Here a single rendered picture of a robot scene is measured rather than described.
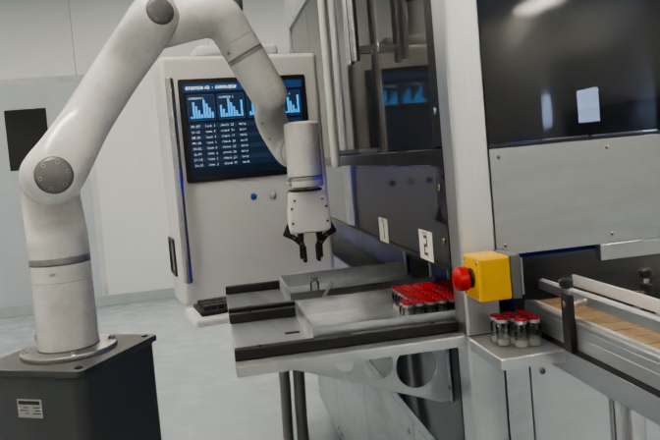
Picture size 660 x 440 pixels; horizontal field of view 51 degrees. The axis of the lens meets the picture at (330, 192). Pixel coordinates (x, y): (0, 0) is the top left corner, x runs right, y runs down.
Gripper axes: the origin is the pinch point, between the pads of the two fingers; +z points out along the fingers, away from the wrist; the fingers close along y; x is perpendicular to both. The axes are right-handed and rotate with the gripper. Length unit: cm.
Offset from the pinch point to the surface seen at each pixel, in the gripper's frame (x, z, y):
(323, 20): 26, -60, 12
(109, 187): 506, -11, -114
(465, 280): -58, -1, 16
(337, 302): -18.9, 8.6, 2.1
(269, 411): 170, 99, -3
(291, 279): 15.1, 8.5, -3.8
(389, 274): 15.1, 10.1, 22.7
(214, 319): 24.7, 18.9, -24.5
